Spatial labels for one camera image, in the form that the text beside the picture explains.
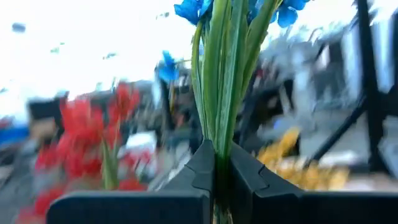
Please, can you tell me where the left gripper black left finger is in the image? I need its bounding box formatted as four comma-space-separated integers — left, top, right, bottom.
46, 139, 216, 224

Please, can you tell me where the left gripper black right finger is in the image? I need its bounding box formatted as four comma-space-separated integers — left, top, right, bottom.
229, 143, 398, 224

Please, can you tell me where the yellow artificial flower stem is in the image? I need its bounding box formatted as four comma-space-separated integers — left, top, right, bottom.
257, 127, 349, 190

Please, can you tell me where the red artificial flower stem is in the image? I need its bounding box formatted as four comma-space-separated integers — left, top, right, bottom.
15, 82, 150, 224

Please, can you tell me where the blue artificial flower stem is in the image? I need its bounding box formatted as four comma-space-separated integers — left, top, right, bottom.
155, 0, 312, 224

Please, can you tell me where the blue plastic bin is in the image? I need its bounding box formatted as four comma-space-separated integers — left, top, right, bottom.
0, 126, 29, 144

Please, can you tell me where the black aluminium table frame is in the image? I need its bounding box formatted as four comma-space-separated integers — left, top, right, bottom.
306, 0, 398, 175

